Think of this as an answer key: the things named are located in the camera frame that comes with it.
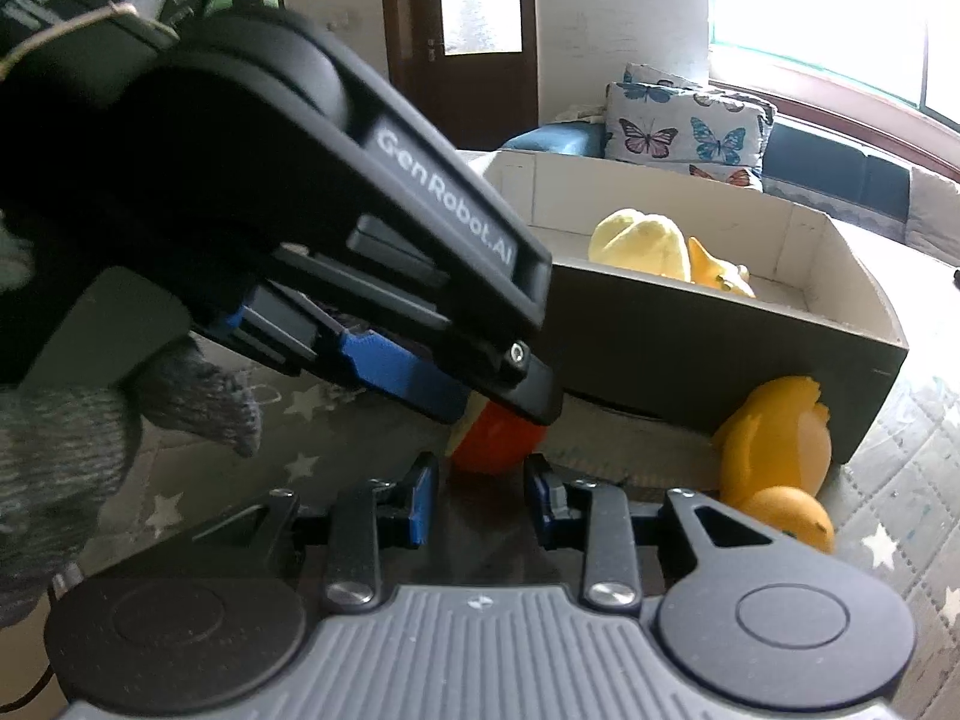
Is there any dark wooden door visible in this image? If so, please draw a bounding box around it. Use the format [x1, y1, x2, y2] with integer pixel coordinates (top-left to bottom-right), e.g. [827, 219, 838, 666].
[379, 0, 541, 152]

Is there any large yellow rubber duck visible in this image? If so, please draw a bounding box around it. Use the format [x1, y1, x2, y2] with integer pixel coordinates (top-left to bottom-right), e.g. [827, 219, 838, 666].
[711, 375, 836, 556]

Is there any red and yellow ball toy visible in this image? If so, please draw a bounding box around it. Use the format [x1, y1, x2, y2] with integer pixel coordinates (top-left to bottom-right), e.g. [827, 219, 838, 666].
[448, 390, 552, 475]

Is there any person's left hand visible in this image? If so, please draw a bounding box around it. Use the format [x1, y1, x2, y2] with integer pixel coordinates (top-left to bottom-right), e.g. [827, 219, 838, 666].
[0, 210, 263, 627]

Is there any green framed window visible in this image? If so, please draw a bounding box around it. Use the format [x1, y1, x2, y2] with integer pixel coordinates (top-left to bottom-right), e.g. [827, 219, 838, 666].
[709, 0, 960, 128]

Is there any butterfly print pillow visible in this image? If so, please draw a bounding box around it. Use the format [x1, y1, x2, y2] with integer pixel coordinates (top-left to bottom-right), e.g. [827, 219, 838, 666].
[622, 62, 777, 110]
[604, 81, 776, 194]

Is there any blue sofa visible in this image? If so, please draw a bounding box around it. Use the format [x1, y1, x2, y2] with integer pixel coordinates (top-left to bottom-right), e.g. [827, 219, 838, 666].
[499, 116, 960, 241]

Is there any small yellow rubber duck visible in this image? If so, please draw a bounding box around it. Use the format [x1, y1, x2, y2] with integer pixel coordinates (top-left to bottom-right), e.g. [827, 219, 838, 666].
[686, 236, 757, 299]

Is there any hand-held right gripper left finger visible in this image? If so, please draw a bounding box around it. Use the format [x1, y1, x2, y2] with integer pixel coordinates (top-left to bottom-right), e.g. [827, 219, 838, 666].
[150, 452, 443, 614]

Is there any grey star quilted tablecloth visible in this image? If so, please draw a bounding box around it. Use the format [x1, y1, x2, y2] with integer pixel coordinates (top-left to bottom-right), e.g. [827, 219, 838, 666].
[71, 221, 960, 720]

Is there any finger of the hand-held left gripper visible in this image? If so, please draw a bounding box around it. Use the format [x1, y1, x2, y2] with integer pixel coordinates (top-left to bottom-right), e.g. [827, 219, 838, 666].
[442, 330, 563, 430]
[191, 281, 471, 426]

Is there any dark cardboard box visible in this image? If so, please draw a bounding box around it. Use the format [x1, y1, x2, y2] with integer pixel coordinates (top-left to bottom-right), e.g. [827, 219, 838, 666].
[459, 148, 910, 466]

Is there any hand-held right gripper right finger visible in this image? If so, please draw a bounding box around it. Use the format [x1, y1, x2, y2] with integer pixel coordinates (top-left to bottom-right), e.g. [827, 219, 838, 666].
[525, 454, 863, 611]

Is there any yellow plush duck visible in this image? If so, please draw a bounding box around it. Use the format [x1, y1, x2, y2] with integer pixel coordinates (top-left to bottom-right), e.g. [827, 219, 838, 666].
[589, 208, 692, 284]

